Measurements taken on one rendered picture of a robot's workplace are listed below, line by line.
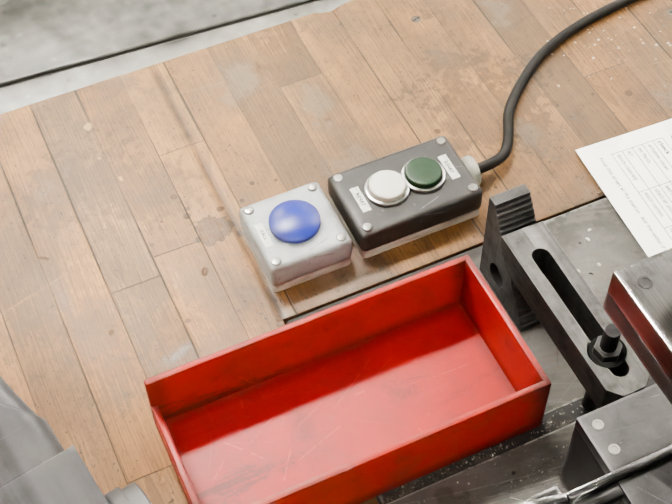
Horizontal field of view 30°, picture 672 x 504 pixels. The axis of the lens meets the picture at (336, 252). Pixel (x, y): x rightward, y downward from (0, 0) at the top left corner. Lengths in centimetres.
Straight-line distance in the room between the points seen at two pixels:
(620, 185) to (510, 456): 27
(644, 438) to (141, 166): 47
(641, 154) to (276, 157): 30
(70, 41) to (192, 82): 139
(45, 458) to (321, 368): 46
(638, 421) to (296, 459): 24
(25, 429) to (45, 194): 58
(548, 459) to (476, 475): 5
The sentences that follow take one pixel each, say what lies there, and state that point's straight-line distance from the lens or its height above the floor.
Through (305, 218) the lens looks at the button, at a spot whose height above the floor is 94.
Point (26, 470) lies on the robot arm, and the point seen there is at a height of 127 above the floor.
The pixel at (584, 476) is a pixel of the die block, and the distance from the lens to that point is 85.
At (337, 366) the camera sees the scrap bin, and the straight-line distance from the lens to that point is 92.
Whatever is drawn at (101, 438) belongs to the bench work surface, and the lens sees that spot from 92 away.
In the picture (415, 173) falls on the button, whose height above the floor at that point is 94.
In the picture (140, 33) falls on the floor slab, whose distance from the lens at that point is 249.
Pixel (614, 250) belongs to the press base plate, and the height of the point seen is 90.
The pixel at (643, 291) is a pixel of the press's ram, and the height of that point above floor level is 114.
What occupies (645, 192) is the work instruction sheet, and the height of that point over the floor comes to 90.
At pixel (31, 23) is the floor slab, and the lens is 255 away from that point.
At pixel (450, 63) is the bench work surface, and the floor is 90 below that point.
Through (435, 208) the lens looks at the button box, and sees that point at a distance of 98.
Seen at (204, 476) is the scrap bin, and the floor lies 91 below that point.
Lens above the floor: 170
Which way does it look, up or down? 54 degrees down
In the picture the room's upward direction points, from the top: 1 degrees counter-clockwise
